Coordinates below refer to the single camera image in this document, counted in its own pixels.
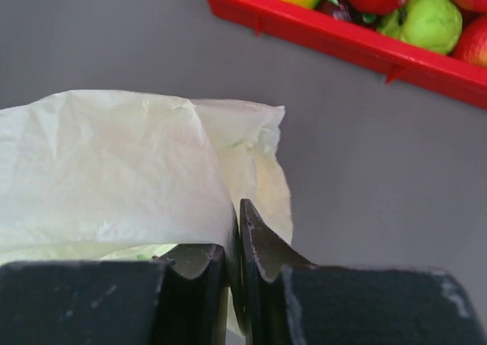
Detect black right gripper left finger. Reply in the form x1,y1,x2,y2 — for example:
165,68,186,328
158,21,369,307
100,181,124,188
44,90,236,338
1,244,225,344

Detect green fruit front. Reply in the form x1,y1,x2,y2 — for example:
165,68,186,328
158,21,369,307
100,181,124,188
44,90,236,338
376,0,463,55

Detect red plastic fruit tray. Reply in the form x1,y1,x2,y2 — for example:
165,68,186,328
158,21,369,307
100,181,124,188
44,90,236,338
206,0,486,110

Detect red apple front right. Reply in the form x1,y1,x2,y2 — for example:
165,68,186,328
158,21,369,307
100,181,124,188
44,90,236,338
452,14,487,68

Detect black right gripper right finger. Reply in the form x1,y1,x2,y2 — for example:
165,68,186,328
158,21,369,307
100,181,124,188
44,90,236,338
240,200,486,344

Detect pale green plastic bag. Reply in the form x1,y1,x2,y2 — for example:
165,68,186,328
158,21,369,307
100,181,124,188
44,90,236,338
1,90,293,262

